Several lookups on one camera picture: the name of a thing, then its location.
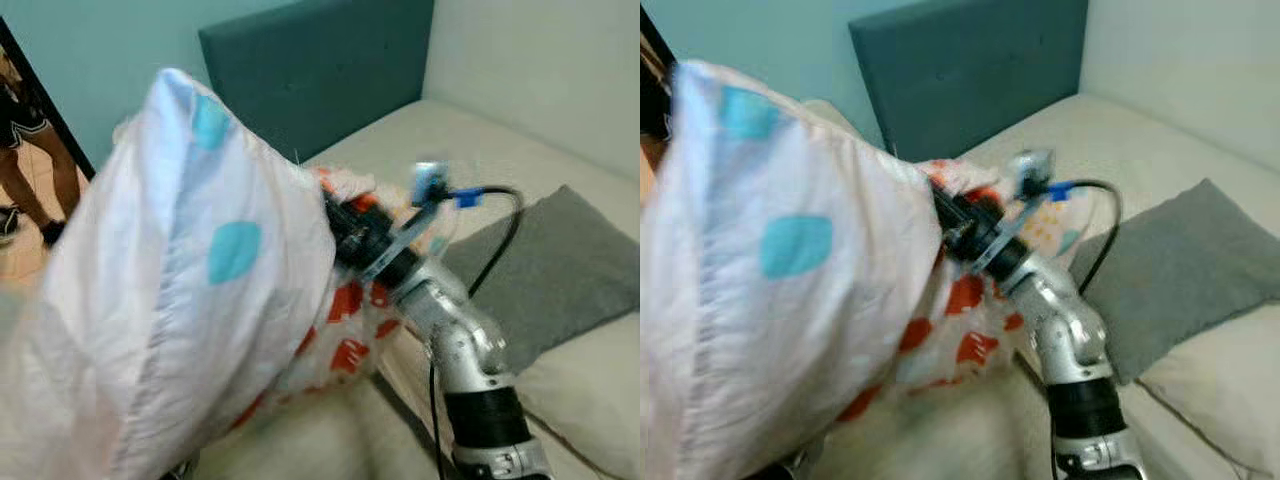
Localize white pillow with blue dots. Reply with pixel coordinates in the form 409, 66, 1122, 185
640, 58, 947, 480
0, 68, 339, 480

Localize white pillow with red pattern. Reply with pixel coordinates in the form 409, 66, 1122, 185
838, 157, 1098, 423
232, 165, 463, 433

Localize grey square cushion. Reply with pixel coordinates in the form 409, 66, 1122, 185
1065, 178, 1280, 387
440, 185, 641, 377

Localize person in black shorts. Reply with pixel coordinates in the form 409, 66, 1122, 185
640, 55, 675, 206
0, 50, 83, 249

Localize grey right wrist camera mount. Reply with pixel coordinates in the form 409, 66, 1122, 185
972, 148, 1063, 277
362, 160, 457, 283

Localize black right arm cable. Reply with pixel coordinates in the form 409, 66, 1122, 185
1050, 179, 1124, 297
455, 185, 525, 299

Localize teal upholstered wall panel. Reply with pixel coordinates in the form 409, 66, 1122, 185
198, 0, 437, 167
848, 0, 1091, 163

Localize black door frame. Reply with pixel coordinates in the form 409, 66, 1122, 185
0, 15, 97, 182

